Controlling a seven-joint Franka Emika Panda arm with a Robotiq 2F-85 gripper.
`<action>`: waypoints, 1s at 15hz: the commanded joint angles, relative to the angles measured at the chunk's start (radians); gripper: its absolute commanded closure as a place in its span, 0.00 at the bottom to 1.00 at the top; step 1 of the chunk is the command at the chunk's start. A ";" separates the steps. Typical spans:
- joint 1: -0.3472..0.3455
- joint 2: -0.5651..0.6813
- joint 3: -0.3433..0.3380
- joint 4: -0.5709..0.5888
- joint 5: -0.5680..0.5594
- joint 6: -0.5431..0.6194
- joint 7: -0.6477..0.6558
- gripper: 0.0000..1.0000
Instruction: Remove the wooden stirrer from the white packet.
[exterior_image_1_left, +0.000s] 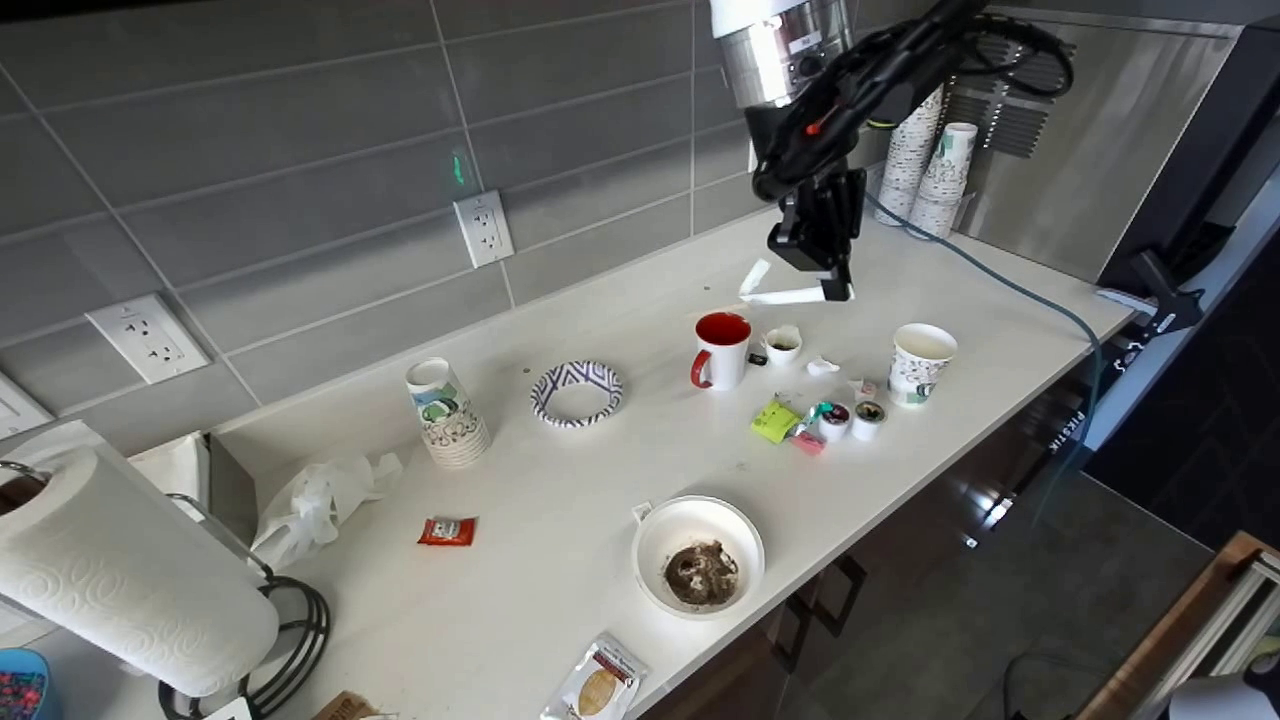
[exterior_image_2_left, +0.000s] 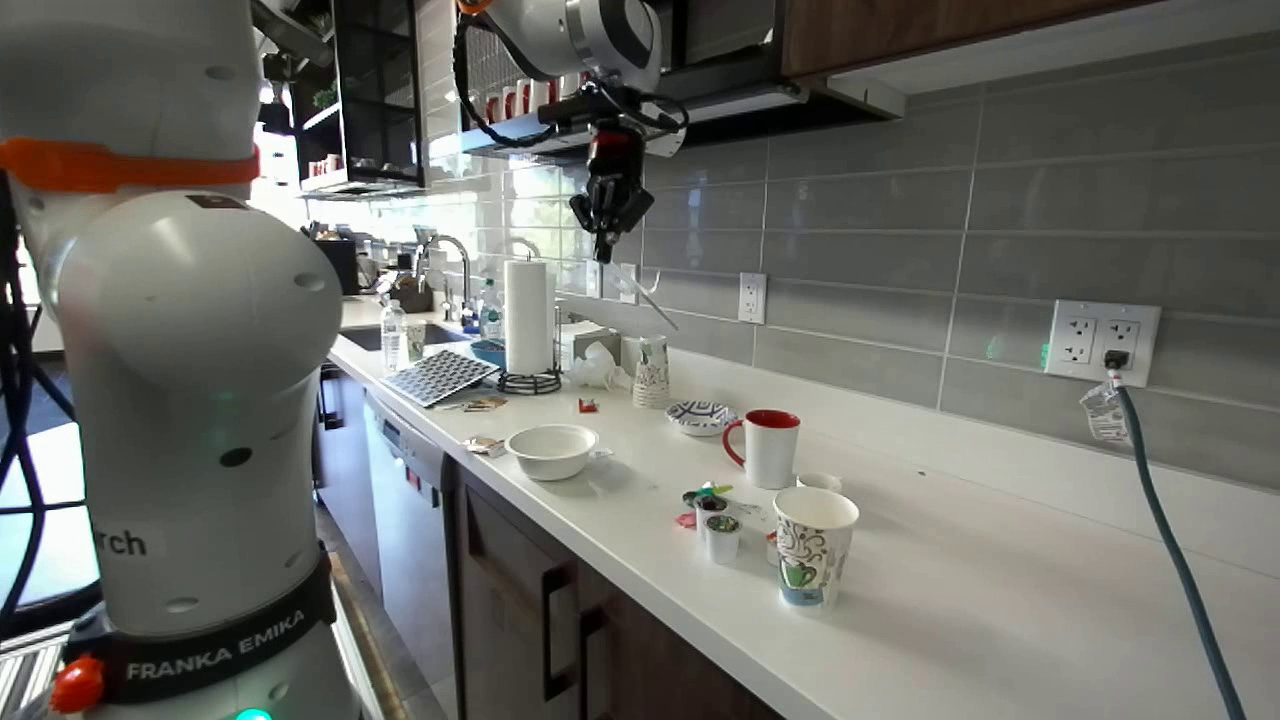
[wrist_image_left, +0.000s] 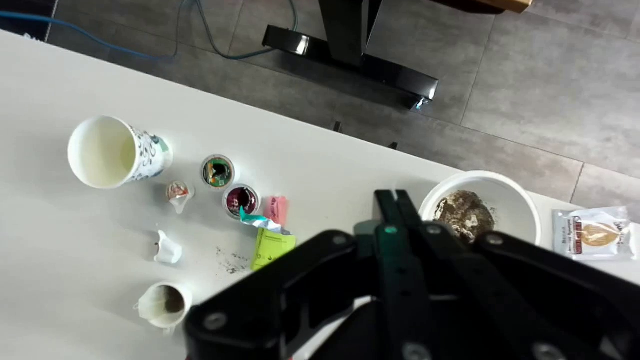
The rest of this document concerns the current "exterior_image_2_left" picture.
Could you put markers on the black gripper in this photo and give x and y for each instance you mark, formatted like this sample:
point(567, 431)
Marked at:
point(612, 184)

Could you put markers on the red sauce packet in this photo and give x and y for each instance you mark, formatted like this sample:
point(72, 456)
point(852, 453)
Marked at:
point(585, 404)

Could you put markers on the small brown packet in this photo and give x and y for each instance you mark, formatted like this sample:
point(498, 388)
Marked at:
point(482, 403)

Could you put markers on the clear snack packet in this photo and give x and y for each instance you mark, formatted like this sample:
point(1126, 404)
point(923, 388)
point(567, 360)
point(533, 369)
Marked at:
point(482, 447)

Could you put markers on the green packet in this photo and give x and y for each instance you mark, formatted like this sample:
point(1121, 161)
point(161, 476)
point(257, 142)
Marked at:
point(697, 495)

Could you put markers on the pink packet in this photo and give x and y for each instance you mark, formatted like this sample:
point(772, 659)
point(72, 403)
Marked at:
point(684, 520)

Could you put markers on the white paper towel roll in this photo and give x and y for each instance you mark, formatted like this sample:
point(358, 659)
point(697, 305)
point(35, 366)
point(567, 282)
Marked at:
point(525, 322)

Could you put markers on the clear plastic bag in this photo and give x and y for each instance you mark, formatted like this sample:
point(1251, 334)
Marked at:
point(585, 355)

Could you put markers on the patterned paper cup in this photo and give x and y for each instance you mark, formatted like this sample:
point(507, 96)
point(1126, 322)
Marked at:
point(649, 369)

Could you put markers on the chrome faucet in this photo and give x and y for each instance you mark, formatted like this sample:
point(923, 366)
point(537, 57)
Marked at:
point(455, 265)

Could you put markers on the blue patterned container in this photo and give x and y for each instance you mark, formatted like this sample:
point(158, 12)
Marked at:
point(486, 355)

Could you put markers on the patterned paper bowl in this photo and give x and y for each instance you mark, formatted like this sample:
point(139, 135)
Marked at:
point(697, 419)

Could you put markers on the brown kettle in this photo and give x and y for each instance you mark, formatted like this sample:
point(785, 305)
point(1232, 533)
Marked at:
point(404, 285)

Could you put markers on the grey ribbed mat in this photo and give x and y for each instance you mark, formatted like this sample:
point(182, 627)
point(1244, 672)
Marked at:
point(436, 378)

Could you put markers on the white bowl with food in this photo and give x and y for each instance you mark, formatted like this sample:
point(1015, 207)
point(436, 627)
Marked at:
point(549, 448)

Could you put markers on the clear bottle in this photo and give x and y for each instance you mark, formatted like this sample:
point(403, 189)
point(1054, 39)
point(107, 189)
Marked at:
point(391, 334)

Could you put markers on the black shelf unit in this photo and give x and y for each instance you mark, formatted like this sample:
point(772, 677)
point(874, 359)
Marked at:
point(382, 95)

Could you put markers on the white mug red inside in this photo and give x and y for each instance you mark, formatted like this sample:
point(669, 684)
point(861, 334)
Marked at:
point(769, 448)

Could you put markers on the black coffee machine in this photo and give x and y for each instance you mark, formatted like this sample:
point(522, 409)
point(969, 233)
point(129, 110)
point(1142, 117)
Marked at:
point(334, 262)

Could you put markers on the small pod green lid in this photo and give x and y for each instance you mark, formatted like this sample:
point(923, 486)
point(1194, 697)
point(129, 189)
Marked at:
point(723, 539)

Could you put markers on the steel dishwasher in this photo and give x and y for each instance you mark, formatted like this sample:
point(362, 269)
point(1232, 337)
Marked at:
point(413, 533)

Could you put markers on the floral paper cup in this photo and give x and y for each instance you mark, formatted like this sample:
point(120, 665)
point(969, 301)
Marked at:
point(814, 547)

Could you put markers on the wooden base cabinet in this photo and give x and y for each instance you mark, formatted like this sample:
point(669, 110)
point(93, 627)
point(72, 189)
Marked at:
point(533, 627)

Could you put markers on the white wall outlet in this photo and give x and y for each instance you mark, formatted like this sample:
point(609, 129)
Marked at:
point(623, 282)
point(1101, 343)
point(754, 296)

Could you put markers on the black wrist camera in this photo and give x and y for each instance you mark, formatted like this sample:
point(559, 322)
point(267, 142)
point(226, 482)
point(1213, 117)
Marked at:
point(625, 110)

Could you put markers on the dark wall shelf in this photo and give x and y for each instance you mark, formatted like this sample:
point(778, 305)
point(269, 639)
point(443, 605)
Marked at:
point(745, 102)

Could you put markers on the wooden wall cabinet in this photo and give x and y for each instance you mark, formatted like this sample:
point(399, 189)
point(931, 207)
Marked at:
point(963, 26)

